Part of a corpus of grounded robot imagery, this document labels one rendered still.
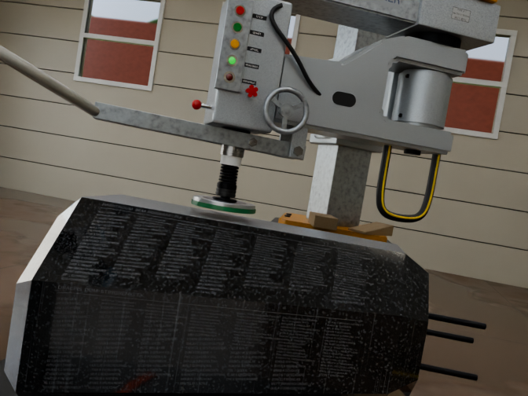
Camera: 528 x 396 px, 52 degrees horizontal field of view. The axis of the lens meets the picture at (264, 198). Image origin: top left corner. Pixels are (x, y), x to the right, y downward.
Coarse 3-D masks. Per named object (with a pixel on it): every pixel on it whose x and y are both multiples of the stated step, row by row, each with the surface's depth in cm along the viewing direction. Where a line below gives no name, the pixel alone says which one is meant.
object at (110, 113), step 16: (112, 112) 166; (128, 112) 167; (144, 112) 168; (144, 128) 176; (160, 128) 170; (176, 128) 171; (192, 128) 172; (208, 128) 174; (224, 144) 175; (240, 144) 177; (256, 144) 177; (272, 144) 179; (288, 144) 180
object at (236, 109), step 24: (264, 0) 169; (264, 24) 170; (288, 24) 172; (216, 48) 184; (264, 48) 171; (264, 72) 171; (216, 96) 169; (240, 96) 170; (264, 96) 172; (216, 120) 169; (240, 120) 171; (264, 120) 173
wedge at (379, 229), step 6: (372, 222) 251; (378, 222) 252; (348, 228) 241; (354, 228) 240; (360, 228) 240; (366, 228) 241; (372, 228) 241; (378, 228) 241; (384, 228) 242; (390, 228) 245; (366, 234) 234; (372, 234) 237; (378, 234) 240; (384, 234) 243; (390, 234) 246
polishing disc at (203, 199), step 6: (192, 198) 181; (198, 198) 176; (204, 198) 177; (210, 198) 181; (216, 204) 173; (222, 204) 173; (228, 204) 173; (234, 204) 173; (240, 204) 176; (246, 204) 180; (252, 204) 185
